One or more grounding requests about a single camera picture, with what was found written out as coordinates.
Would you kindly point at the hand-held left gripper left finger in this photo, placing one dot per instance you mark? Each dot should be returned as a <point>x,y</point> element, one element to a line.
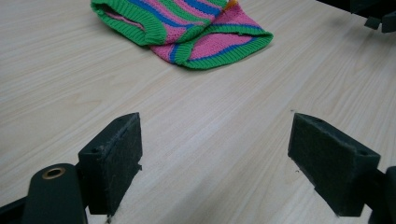
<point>112,161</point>

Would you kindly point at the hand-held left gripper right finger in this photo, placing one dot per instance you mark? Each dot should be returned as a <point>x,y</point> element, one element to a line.
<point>336,168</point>

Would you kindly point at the striped knitted pet sweater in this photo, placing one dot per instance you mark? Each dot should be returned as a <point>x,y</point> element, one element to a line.
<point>193,28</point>

